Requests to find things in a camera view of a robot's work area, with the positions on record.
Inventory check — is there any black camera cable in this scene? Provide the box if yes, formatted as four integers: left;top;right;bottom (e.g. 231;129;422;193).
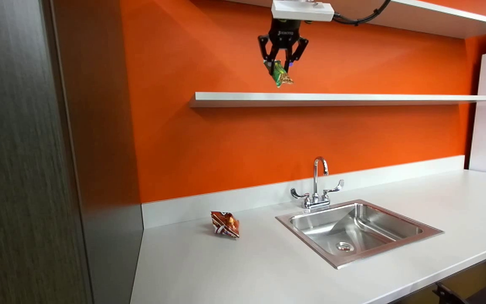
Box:
331;0;395;28

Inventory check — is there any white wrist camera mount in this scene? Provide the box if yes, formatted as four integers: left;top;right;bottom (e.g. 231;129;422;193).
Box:
270;0;336;24

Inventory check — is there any orange crumpled snack bag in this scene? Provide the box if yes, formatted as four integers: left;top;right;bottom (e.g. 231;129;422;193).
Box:
209;210;243;241

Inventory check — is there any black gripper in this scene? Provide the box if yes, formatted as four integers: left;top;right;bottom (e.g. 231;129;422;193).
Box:
256;19;310;77

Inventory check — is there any stainless steel sink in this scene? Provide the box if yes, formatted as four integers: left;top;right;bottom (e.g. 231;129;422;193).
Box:
275;198;445;271

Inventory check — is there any dark wood cabinet panel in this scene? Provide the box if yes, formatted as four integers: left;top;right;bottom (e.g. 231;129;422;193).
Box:
0;0;145;304

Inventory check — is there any chrome two-handle faucet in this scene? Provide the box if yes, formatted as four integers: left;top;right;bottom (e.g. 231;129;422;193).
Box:
289;156;346;214

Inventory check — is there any white high wall shelf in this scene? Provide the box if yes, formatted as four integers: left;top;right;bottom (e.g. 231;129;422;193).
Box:
224;0;486;41

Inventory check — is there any white counter backsplash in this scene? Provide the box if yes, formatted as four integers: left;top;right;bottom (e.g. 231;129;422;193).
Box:
140;154;467;230

